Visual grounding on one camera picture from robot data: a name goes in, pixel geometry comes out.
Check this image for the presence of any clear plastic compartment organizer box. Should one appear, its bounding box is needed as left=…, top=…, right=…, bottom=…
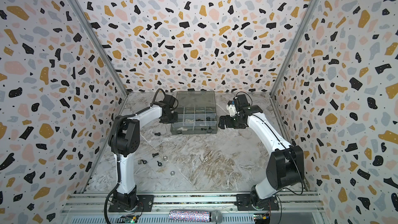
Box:
left=171, top=91, right=218, bottom=135

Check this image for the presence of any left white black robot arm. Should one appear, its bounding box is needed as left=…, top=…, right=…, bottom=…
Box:
left=108, top=90, right=178, bottom=211

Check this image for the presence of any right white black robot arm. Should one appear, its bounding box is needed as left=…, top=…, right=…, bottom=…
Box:
left=218, top=92, right=305, bottom=209

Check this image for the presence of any glitter handheld microphone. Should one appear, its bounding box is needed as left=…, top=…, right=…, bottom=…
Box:
left=169, top=210, right=223, bottom=224

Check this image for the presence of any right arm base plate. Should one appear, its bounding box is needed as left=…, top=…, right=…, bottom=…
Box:
left=234, top=194, right=279, bottom=211

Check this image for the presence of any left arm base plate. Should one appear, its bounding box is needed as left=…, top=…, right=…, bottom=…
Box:
left=108, top=194, right=154, bottom=213

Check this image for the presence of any aluminium front rail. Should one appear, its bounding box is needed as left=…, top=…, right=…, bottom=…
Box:
left=60, top=191, right=328, bottom=224

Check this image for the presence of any left corner aluminium post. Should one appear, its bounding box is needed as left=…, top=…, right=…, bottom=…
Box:
left=67, top=0, right=128, bottom=98

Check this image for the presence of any corner aluminium post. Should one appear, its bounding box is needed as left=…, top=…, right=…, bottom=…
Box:
left=269, top=0, right=319, bottom=97
left=67, top=0, right=128, bottom=98

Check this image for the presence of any right corner aluminium post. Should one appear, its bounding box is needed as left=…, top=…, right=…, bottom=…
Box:
left=269, top=0, right=319, bottom=97

